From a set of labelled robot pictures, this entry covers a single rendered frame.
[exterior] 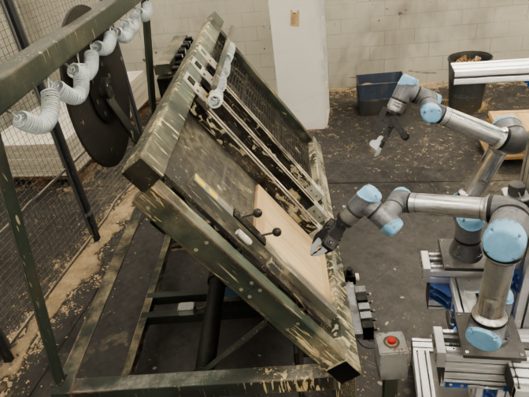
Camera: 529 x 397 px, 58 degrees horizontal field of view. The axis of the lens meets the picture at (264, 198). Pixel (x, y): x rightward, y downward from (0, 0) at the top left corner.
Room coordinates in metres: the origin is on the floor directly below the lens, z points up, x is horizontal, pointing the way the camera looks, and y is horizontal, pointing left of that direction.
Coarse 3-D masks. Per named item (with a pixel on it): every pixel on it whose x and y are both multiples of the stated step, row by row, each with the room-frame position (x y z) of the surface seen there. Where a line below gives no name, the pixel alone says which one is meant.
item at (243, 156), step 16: (224, 80) 2.18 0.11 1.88; (208, 96) 2.16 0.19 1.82; (192, 112) 2.15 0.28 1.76; (208, 112) 2.14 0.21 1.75; (208, 128) 2.14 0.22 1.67; (224, 128) 2.15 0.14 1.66; (224, 144) 2.14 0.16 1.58; (240, 144) 2.15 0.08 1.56; (240, 160) 2.13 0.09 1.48; (256, 160) 2.16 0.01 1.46; (256, 176) 2.12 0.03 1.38; (272, 176) 2.16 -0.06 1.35; (272, 192) 2.12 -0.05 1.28; (288, 192) 2.16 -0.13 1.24; (288, 208) 2.11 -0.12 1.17; (304, 208) 2.16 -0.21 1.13; (304, 224) 2.10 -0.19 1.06
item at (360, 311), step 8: (344, 272) 2.03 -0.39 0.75; (352, 272) 1.99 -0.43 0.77; (352, 280) 1.98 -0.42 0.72; (352, 288) 1.90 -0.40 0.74; (360, 288) 1.87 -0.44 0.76; (352, 296) 1.84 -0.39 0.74; (360, 296) 1.81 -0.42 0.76; (352, 304) 1.79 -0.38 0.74; (360, 304) 1.76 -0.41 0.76; (368, 304) 1.75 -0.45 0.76; (352, 312) 1.73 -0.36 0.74; (360, 312) 1.70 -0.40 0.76; (368, 312) 1.69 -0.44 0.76; (352, 320) 1.68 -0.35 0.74; (360, 320) 1.67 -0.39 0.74; (368, 320) 1.66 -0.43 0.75; (376, 320) 1.67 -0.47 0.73; (360, 328) 1.62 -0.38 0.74; (368, 328) 1.60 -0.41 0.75; (376, 328) 1.62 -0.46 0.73; (360, 336) 1.59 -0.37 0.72; (368, 336) 1.60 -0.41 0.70
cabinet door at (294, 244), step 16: (256, 192) 2.01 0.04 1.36; (256, 208) 1.87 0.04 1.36; (272, 208) 1.99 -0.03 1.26; (256, 224) 1.73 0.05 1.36; (272, 224) 1.85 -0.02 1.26; (288, 224) 1.98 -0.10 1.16; (272, 240) 1.73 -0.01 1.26; (288, 240) 1.85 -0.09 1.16; (304, 240) 1.98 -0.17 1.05; (288, 256) 1.72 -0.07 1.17; (304, 256) 1.84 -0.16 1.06; (320, 256) 1.97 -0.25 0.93; (304, 272) 1.72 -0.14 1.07; (320, 272) 1.84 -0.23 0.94; (320, 288) 1.71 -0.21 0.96
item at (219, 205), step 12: (192, 180) 1.62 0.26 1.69; (204, 192) 1.61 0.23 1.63; (216, 204) 1.61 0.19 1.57; (228, 216) 1.60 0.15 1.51; (240, 228) 1.60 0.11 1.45; (252, 240) 1.60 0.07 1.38; (264, 252) 1.59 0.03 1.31; (276, 252) 1.63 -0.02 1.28; (288, 264) 1.62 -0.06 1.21; (288, 276) 1.59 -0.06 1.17; (300, 276) 1.61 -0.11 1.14; (300, 288) 1.58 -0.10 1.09; (312, 288) 1.60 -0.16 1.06; (312, 300) 1.58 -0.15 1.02; (324, 300) 1.60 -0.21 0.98; (324, 312) 1.57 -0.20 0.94; (336, 312) 1.59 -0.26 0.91
